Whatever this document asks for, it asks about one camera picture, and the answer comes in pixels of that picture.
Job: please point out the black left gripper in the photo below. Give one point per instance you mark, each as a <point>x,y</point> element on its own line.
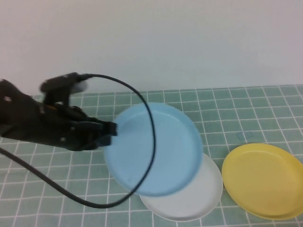
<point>61,130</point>

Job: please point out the light blue plastic plate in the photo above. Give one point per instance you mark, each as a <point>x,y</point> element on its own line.
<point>175,151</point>

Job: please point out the yellow plastic plate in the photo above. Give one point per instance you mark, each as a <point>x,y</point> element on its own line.
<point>260,179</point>

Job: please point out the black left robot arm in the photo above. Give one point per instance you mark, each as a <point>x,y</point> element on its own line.
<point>14,113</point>

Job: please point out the green checked tablecloth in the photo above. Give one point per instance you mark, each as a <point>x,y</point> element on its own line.
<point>71,170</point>

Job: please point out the white plastic plate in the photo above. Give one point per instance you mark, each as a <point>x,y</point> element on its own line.
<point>189,205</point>

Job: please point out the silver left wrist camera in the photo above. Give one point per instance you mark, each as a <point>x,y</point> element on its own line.
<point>82,86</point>

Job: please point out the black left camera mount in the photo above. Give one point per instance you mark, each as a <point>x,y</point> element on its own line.
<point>56,94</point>

